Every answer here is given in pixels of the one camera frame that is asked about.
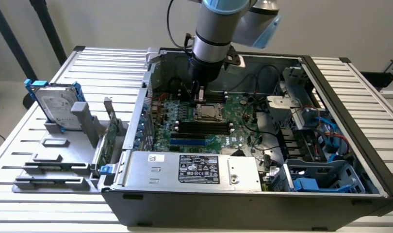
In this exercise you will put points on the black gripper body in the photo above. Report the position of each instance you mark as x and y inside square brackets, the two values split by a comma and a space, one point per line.
[204, 70]

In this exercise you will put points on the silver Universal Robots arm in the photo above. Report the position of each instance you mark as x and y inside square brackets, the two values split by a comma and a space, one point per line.
[215, 26]

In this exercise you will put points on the CPU socket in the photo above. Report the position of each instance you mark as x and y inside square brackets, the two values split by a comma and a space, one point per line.
[209, 112]

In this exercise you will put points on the silver socket cover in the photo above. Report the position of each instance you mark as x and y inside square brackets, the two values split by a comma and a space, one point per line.
[201, 95]

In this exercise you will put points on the black RAM slot bank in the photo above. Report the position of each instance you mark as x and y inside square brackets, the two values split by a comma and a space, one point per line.
[204, 126]
[217, 95]

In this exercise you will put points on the black expansion slot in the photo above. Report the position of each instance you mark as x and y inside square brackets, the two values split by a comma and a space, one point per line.
[188, 136]

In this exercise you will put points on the blue expansion slot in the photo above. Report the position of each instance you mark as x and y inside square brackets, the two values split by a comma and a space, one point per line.
[188, 141]

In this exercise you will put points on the green motherboard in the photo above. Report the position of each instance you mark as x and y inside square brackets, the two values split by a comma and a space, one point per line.
[237, 131]

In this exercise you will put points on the silver metal drive cage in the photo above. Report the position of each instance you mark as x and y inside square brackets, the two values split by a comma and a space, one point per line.
[292, 97]

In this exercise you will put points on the green graphics card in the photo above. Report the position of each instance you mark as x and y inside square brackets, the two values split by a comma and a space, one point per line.
[110, 136]

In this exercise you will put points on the silver power supply unit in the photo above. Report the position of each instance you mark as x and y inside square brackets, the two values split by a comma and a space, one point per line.
[169, 170]

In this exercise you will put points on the blue case latch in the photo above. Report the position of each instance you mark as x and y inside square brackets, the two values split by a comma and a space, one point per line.
[107, 169]

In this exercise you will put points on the grey parts rack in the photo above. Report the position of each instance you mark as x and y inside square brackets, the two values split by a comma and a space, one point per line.
[70, 145]

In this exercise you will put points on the open black PC case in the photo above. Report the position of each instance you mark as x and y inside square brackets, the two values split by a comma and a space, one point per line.
[235, 208]

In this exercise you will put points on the black tripod pole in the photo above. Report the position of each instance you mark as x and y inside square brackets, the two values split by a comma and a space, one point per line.
[11, 41]
[48, 31]

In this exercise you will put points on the grey disk bay blue latch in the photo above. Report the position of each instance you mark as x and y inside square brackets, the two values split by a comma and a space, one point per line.
[323, 177]

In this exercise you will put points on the hard disk with blue bracket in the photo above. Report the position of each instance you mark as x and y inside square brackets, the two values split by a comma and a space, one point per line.
[55, 106]

